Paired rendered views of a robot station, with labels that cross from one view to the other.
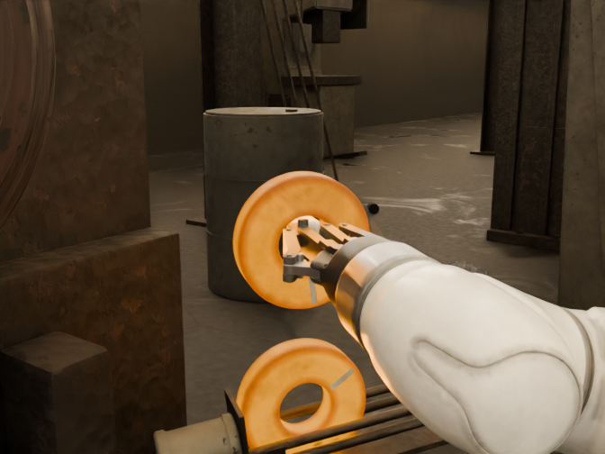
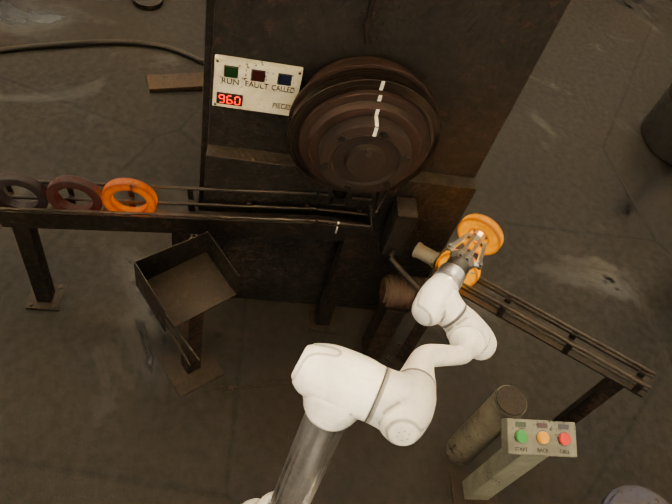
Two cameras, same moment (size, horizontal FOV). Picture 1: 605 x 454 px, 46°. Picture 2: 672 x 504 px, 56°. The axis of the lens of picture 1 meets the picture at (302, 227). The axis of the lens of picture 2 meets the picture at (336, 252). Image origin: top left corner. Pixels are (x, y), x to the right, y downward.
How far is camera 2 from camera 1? 1.58 m
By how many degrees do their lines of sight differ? 50
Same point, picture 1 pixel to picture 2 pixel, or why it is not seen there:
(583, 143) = not seen: outside the picture
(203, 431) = (428, 253)
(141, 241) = (459, 186)
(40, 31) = (433, 149)
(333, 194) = (492, 232)
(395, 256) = (449, 271)
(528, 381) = (421, 313)
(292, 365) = not seen: hidden behind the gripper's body
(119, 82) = (484, 136)
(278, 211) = (473, 225)
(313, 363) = not seen: hidden behind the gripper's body
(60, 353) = (406, 210)
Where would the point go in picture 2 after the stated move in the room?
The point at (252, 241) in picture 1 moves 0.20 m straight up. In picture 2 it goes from (463, 226) to (486, 185)
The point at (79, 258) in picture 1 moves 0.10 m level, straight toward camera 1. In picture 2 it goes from (433, 183) to (420, 199)
